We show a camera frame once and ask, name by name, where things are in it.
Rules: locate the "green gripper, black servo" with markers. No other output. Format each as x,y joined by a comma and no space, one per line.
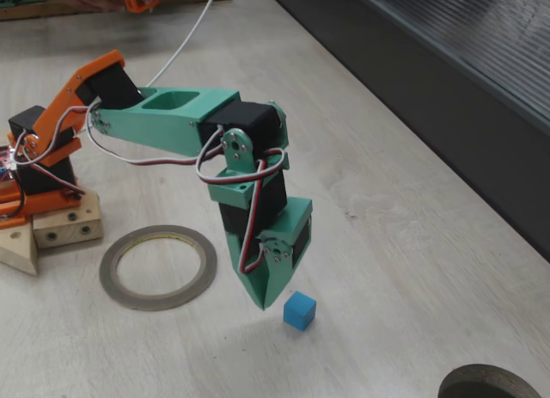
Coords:
289,226

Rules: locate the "small blue cube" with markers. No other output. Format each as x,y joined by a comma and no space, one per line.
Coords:
299,311

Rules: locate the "orange leader arm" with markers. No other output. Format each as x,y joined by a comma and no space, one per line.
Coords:
137,4

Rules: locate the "light wooden robot base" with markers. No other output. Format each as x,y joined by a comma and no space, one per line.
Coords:
64,234

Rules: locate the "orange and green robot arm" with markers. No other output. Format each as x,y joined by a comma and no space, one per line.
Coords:
163,127

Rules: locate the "frosted ribbed desk partition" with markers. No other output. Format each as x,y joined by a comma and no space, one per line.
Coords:
472,93

